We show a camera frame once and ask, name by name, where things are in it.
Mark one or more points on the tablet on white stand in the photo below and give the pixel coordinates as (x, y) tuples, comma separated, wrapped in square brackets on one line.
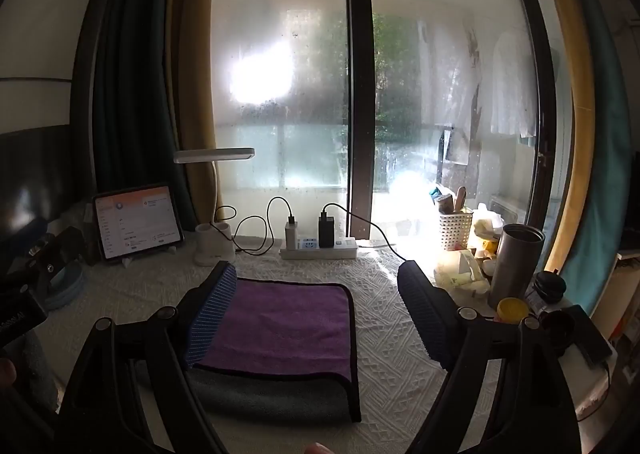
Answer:
[(136, 222)]

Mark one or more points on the blue round tray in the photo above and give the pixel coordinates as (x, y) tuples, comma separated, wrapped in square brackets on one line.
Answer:
[(65, 287)]

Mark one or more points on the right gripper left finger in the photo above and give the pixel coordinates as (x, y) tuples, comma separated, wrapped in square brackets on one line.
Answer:
[(102, 410)]

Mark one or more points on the teal curtain right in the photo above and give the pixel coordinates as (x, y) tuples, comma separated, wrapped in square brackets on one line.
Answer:
[(592, 256)]

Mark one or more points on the yellow plastic bag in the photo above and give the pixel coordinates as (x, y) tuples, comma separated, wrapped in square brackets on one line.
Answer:
[(486, 229)]

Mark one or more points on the yellow lid jar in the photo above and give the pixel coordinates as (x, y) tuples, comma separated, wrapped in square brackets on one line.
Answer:
[(511, 311)]

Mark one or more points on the white power strip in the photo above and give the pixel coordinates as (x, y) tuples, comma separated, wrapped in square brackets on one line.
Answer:
[(309, 249)]

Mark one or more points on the black charger plug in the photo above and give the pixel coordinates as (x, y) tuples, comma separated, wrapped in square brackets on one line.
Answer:
[(326, 237)]

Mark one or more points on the grey steel tumbler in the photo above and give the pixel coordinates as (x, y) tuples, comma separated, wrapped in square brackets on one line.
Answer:
[(519, 250)]

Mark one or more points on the white charger plug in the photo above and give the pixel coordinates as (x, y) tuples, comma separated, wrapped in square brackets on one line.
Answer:
[(291, 234)]

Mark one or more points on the black lidded bottle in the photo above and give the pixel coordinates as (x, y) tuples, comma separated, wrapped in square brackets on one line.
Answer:
[(546, 289)]

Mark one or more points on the white desk lamp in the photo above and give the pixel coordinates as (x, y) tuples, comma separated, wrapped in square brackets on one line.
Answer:
[(213, 239)]

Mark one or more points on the yellow curtain left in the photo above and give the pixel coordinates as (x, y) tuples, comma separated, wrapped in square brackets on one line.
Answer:
[(189, 59)]

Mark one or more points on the white perforated basket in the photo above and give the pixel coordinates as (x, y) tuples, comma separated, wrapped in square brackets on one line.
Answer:
[(454, 230)]

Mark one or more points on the white textured tablecloth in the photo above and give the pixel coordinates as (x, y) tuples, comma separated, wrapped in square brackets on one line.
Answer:
[(398, 382)]

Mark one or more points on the dark window frame post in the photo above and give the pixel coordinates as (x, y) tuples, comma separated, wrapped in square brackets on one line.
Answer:
[(361, 108)]

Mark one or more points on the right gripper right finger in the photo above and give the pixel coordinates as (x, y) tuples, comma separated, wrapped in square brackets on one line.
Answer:
[(532, 410)]

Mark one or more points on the purple and grey towel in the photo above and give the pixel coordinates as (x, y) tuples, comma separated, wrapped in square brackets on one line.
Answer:
[(285, 355)]

